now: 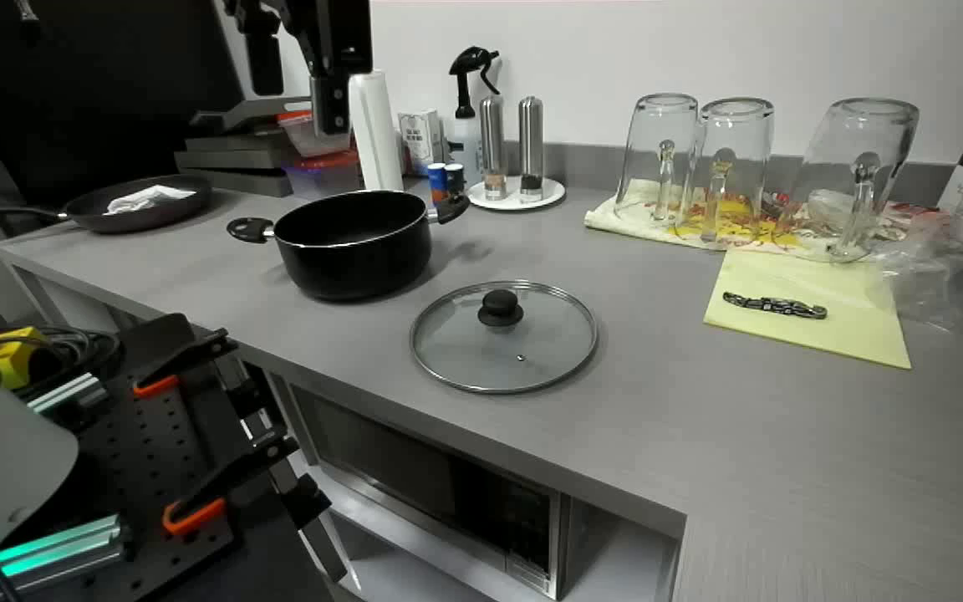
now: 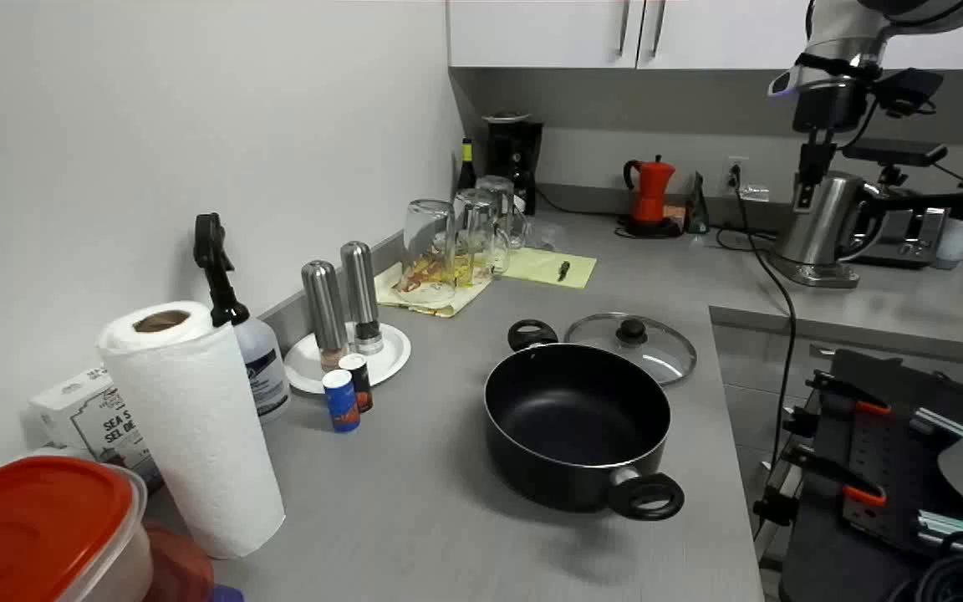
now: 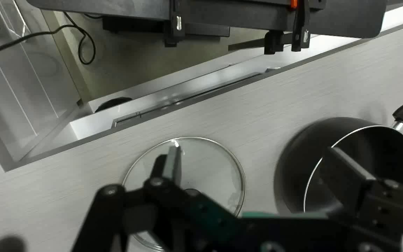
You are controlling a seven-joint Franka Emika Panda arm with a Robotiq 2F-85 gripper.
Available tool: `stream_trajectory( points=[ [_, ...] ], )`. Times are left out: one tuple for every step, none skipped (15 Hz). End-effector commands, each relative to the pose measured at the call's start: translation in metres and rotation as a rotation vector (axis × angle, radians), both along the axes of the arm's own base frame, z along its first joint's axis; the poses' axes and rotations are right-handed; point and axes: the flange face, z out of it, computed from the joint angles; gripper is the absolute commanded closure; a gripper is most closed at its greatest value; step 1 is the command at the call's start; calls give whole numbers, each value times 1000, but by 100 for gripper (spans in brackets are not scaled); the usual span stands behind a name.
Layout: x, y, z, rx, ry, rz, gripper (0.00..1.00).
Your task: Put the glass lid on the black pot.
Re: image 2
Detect dark wine bottle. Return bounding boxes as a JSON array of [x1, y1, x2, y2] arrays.
[[455, 139, 478, 190]]

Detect glass lid with black knob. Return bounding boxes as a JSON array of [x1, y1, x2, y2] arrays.
[[566, 312, 699, 389]]

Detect middle upturned glass mug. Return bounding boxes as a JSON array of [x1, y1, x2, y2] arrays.
[[451, 187, 499, 270]]

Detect black coffee maker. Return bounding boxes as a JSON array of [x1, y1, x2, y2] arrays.
[[485, 115, 543, 212]]

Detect right steel grinder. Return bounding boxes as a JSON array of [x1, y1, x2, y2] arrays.
[[340, 242, 385, 356]]

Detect left upturned glass mug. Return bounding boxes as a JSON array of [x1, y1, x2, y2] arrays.
[[401, 199, 451, 277]]

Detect red moka pot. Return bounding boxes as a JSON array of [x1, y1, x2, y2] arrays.
[[623, 153, 674, 236]]

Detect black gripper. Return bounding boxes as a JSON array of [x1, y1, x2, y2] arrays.
[[770, 54, 945, 169]]

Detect black cooking pot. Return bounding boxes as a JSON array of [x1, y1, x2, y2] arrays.
[[483, 318, 685, 521]]

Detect blue capped spice jar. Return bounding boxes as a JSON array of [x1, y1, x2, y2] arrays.
[[320, 368, 360, 431]]

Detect left steel grinder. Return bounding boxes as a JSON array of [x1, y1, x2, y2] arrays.
[[300, 260, 349, 373]]

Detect red lidded plastic container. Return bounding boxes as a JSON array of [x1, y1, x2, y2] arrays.
[[0, 454, 154, 602]]

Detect white paper towel roll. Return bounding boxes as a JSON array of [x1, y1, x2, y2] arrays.
[[97, 303, 285, 559]]

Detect yellow notepad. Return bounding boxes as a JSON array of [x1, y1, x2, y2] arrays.
[[505, 248, 596, 290]]

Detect black power cable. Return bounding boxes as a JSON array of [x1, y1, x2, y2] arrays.
[[726, 166, 804, 472]]

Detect spray bottle with black trigger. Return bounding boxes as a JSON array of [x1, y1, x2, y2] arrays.
[[195, 213, 290, 420]]

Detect steel grinder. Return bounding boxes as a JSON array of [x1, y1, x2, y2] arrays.
[[340, 242, 385, 356], [300, 260, 349, 373]]

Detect right upturned glass mug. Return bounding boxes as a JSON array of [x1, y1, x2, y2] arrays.
[[475, 174, 526, 248]]

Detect upturned glass mug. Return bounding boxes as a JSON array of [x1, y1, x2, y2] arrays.
[[475, 174, 526, 248], [451, 187, 499, 270], [401, 199, 451, 277]]

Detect white cardboard box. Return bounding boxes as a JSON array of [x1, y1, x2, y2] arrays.
[[21, 365, 162, 488]]

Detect black pegboard with clamps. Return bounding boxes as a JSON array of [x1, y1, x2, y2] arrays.
[[756, 352, 963, 602]]

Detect floral dish towel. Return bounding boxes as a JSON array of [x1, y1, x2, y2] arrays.
[[375, 257, 495, 323]]

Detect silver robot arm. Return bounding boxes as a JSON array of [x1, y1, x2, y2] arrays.
[[770, 0, 963, 172]]

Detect white round plate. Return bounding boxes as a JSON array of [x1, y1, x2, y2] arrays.
[[285, 325, 410, 394]]

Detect white mug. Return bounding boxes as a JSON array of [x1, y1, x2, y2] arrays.
[[936, 217, 963, 269]]

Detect white upper cabinets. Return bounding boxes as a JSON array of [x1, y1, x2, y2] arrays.
[[449, 0, 963, 72]]

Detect steel electric kettle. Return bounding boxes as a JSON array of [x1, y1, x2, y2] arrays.
[[766, 174, 879, 288]]

